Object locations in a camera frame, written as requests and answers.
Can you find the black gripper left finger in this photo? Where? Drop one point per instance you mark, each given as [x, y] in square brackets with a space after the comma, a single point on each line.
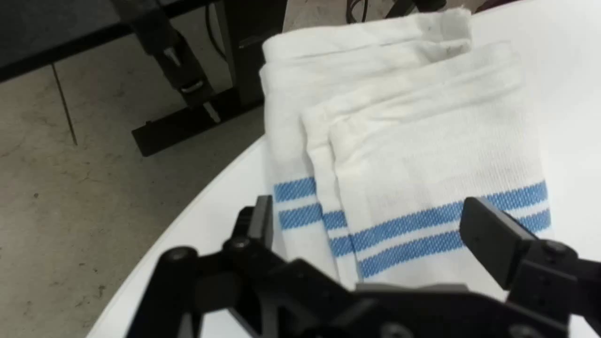
[254, 225]

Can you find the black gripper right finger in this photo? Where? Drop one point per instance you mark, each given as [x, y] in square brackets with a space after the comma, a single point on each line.
[495, 238]

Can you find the white towel with blue stripes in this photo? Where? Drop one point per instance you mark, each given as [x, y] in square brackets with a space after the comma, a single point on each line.
[378, 133]

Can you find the black stand frame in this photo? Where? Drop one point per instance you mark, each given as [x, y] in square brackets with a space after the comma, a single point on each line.
[245, 26]

